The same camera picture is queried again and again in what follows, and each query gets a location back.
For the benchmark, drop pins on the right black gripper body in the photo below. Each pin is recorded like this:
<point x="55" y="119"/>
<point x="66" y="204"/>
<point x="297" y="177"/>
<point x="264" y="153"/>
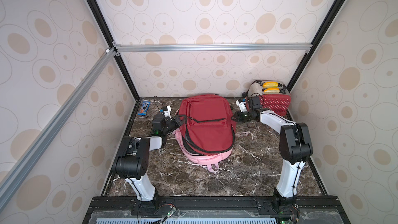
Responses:
<point x="239" y="115"/>

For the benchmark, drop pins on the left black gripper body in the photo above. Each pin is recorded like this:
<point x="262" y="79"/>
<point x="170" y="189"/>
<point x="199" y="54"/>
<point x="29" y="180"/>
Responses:
<point x="171" y="126"/>

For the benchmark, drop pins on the red backpack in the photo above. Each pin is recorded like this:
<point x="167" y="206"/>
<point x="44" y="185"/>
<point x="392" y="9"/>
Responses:
<point x="208" y="128"/>

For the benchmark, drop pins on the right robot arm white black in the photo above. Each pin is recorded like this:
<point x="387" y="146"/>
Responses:
<point x="295" y="147"/>

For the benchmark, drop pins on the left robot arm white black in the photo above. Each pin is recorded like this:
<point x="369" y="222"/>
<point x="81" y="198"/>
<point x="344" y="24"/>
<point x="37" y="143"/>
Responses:
<point x="132" y="158"/>

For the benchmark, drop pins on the pink backpack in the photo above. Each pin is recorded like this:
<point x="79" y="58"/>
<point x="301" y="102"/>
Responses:
<point x="210" y="161"/>

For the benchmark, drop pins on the blue candy packet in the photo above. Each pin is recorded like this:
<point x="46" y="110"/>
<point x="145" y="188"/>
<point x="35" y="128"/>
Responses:
<point x="144" y="108"/>

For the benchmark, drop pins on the front yellow toast slice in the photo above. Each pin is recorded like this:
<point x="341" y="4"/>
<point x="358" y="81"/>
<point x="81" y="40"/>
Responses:
<point x="271" y="90"/>

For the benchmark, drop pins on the yellow toast slice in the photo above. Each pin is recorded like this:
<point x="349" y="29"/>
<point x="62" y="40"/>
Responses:
<point x="271" y="85"/>
<point x="271" y="90"/>

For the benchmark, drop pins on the red polka dot toaster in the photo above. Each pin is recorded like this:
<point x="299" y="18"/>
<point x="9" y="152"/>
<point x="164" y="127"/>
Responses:
<point x="257" y="100"/>

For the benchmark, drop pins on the rear yellow toast slice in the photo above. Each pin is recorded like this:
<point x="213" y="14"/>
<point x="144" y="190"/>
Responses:
<point x="271" y="85"/>

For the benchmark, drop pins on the horizontal aluminium bar rear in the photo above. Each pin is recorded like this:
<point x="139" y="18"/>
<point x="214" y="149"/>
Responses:
<point x="214" y="47"/>

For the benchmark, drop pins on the diagonal aluminium bar left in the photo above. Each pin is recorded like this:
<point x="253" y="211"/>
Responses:
<point x="29" y="159"/>

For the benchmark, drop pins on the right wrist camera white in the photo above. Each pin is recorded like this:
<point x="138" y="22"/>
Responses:
<point x="242" y="105"/>

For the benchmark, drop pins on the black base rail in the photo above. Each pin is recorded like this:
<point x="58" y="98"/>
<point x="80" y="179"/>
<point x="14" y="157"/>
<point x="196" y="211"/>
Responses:
<point x="215" y="210"/>

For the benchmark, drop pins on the black frame post left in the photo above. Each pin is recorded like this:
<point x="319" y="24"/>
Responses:
<point x="103" y="26"/>

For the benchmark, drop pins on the black frame post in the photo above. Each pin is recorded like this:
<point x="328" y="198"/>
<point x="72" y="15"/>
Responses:
<point x="103" y="26"/>
<point x="327" y="22"/>

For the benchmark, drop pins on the black frame post right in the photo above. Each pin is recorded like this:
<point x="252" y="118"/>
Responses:
<point x="327" y="22"/>

